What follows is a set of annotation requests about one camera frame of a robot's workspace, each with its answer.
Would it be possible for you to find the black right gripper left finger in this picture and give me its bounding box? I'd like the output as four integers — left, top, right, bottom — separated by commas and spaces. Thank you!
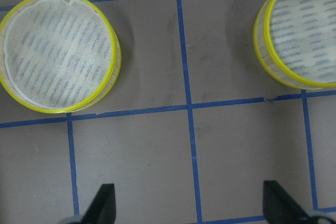
79, 184, 116, 224

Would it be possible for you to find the yellow rimmed steamer basket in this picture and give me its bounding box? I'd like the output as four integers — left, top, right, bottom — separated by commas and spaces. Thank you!
1, 0, 121, 114
253, 0, 335, 90

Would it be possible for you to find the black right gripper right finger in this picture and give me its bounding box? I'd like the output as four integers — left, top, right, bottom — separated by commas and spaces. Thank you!
263, 180, 318, 224

